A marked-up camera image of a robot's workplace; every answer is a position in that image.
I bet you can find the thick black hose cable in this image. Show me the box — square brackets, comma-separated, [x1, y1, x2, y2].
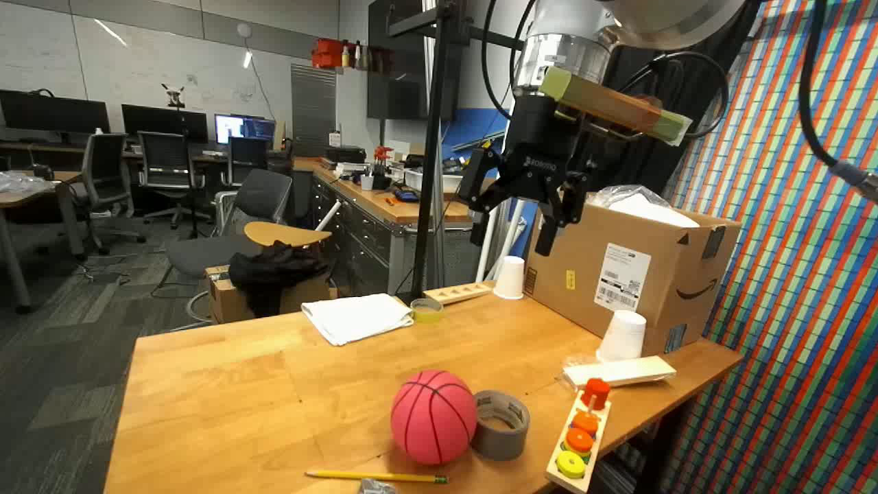
[795, 0, 878, 205]

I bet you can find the red container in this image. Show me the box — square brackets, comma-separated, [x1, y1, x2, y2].
[310, 36, 346, 74]

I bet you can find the orange stacking ring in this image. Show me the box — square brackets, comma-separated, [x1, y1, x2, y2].
[570, 408, 603, 439]
[563, 425, 598, 455]

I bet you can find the yellow pencil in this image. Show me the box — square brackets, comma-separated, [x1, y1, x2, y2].
[302, 469, 449, 489]

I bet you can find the white folded towel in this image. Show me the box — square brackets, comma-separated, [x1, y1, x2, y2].
[298, 292, 416, 348]

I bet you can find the black computer monitor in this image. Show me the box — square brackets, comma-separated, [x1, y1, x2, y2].
[120, 102, 212, 146]

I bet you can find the red stacking ring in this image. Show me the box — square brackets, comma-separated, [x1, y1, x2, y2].
[578, 377, 615, 412]

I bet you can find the black mesh office chair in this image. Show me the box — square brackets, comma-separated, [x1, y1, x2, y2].
[135, 128, 214, 230]

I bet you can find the clear plastic bag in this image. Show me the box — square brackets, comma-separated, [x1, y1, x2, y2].
[585, 181, 704, 230]

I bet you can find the black metal pole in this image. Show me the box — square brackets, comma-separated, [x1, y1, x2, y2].
[380, 0, 550, 304]

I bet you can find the yellow-green stacking ring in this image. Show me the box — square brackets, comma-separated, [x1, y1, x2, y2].
[555, 448, 589, 484]

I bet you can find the white paper cup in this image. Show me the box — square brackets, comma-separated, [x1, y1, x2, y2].
[594, 307, 651, 364]
[490, 253, 530, 303]

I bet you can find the black bag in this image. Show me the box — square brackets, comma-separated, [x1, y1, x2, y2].
[227, 242, 331, 318]

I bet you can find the white folded cloth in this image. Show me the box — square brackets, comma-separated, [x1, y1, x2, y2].
[559, 355, 679, 390]

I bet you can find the wooden top workbench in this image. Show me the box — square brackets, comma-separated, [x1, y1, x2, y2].
[290, 153, 475, 296]

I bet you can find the wooden wrist camera bar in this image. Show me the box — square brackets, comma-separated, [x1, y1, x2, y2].
[537, 67, 693, 148]

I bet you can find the grey duct tape roll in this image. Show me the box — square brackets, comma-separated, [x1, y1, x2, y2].
[468, 390, 533, 463]

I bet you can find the wooden slotted block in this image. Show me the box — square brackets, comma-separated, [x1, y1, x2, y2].
[423, 279, 496, 310]

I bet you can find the lit computer screen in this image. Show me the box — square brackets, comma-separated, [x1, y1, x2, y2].
[212, 111, 277, 148]

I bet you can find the small cardboard box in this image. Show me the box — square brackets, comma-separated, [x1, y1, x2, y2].
[203, 260, 341, 325]

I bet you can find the wide black monitor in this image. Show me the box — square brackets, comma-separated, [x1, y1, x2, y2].
[0, 89, 113, 141]

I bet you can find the grey metal panel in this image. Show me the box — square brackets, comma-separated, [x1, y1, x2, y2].
[287, 64, 341, 160]

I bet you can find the grey office chair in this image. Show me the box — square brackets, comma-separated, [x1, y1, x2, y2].
[162, 167, 297, 278]

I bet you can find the pink mini basketball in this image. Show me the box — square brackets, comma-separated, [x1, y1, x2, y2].
[390, 367, 479, 466]

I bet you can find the large cardboard shipping box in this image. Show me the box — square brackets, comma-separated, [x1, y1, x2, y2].
[527, 193, 743, 356]

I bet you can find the colourful striped backdrop cloth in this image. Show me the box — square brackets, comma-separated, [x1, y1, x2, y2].
[656, 0, 878, 494]

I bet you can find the white camera stand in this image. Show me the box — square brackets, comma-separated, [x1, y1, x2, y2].
[475, 194, 533, 285]

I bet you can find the wooden office desk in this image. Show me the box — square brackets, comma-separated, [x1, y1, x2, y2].
[0, 167, 85, 312]

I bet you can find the blue board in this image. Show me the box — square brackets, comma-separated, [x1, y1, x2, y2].
[439, 108, 515, 167]

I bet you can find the black wall cabinet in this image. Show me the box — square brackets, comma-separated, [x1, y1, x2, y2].
[365, 0, 442, 120]

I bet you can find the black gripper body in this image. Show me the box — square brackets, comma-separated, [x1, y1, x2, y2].
[504, 91, 608, 194]

